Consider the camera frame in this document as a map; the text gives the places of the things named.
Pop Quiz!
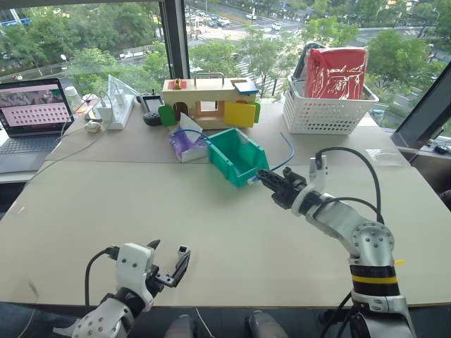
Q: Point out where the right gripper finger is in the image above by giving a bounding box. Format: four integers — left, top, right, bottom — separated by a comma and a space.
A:
259, 176, 283, 193
256, 168, 285, 184

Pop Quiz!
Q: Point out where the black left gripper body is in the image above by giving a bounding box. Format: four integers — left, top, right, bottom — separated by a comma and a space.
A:
146, 262, 177, 300

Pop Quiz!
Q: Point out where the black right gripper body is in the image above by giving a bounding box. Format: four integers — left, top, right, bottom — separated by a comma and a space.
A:
271, 167, 308, 211

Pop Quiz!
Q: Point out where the blue network cable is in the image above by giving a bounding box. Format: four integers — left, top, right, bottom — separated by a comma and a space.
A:
174, 128, 297, 184

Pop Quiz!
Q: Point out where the green plastic bin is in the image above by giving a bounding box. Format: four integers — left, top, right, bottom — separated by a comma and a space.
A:
207, 127, 271, 187

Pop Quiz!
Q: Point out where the large white charger plug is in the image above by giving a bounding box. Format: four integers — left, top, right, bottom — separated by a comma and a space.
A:
96, 100, 114, 123

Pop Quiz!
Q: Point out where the dark rounded shape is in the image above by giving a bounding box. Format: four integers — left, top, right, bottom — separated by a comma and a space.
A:
163, 314, 198, 338
245, 310, 290, 338

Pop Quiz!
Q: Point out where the white perforated plastic basket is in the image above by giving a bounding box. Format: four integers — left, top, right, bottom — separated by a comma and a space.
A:
283, 75, 380, 135

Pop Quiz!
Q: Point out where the purple white tissue box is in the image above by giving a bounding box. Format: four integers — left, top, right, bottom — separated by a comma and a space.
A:
167, 114, 209, 163

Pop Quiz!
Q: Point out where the wooden latch box toy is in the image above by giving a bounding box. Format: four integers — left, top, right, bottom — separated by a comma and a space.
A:
158, 73, 262, 130

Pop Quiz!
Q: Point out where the black item behind red box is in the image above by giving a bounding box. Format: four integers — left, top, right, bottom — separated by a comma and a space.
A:
292, 42, 320, 81

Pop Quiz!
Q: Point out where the red bag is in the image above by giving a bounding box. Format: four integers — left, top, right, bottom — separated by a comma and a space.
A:
304, 46, 369, 101

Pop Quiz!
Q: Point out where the white power strip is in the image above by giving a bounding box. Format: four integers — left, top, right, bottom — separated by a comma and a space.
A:
95, 94, 137, 131

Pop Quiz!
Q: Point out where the black handheld device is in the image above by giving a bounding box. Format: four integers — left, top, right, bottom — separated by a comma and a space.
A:
140, 89, 165, 127

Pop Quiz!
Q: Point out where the grey laptop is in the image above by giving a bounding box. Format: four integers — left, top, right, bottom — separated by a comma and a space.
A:
0, 77, 75, 174

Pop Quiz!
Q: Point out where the dark window pillar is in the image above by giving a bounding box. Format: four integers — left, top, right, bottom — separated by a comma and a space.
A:
158, 0, 192, 82

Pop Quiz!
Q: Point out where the stack of paper cups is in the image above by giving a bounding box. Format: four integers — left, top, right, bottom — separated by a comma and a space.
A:
64, 86, 84, 111

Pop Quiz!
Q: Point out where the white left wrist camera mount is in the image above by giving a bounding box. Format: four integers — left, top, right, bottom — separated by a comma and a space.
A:
114, 242, 159, 313

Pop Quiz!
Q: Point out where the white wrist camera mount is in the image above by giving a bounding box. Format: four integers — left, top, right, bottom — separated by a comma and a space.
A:
290, 156, 329, 216
114, 242, 159, 313

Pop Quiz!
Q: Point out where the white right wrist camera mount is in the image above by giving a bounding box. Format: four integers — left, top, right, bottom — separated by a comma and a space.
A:
290, 156, 329, 216

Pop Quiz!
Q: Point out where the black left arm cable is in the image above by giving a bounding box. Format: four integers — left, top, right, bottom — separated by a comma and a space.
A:
84, 246, 119, 313

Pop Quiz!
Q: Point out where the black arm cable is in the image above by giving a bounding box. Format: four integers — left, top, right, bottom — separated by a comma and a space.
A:
84, 246, 119, 313
315, 146, 385, 225

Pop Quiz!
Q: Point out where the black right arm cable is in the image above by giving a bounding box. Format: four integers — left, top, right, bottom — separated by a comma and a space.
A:
315, 146, 385, 225

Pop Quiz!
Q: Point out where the thin white cable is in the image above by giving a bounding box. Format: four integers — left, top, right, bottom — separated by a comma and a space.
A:
30, 90, 114, 179

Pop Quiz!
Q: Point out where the black right elbow cable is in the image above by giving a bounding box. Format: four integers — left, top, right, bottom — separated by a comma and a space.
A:
319, 291, 354, 338

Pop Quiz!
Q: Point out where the dark slanted window frame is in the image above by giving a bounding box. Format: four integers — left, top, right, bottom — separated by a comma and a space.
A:
390, 65, 451, 149

